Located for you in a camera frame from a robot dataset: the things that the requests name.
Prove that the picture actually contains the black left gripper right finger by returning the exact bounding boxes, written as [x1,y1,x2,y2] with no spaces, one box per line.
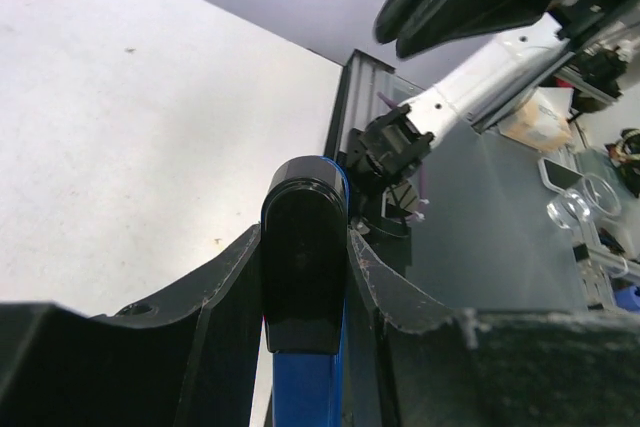
[347,231,639,426]

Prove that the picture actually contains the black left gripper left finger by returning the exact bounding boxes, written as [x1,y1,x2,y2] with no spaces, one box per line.
[1,226,262,426]

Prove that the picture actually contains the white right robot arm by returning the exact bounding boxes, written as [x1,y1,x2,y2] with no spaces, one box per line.
[342,0,639,214]

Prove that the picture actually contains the cardboard box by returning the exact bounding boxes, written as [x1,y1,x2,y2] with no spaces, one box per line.
[498,87,573,152]

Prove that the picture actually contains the clear plastic containers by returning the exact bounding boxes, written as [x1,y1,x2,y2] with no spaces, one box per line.
[538,158,622,229]

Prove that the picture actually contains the aluminium frame rail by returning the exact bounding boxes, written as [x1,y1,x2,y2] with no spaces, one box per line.
[323,49,395,159]

